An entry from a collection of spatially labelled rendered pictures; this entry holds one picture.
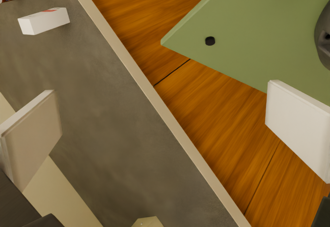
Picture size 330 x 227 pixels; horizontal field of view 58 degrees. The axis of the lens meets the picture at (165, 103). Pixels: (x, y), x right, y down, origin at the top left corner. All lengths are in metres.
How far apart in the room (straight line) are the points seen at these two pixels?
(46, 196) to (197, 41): 1.16
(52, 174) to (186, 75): 0.74
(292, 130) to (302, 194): 1.08
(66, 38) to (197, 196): 0.56
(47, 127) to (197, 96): 0.77
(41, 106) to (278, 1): 0.17
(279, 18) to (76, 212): 1.24
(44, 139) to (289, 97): 0.13
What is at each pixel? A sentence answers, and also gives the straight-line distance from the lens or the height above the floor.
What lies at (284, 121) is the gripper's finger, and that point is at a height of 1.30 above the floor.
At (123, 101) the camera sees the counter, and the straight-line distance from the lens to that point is 0.81.
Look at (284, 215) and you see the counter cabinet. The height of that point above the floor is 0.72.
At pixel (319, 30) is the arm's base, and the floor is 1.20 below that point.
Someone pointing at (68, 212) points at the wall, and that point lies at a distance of 1.37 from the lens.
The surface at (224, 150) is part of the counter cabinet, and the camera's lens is 0.93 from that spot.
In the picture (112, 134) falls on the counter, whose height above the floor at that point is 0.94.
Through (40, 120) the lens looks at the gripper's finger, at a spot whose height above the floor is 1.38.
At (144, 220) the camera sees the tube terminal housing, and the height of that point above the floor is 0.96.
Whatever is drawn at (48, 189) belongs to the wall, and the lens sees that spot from 1.36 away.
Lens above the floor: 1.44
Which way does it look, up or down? 44 degrees down
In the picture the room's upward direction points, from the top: 130 degrees counter-clockwise
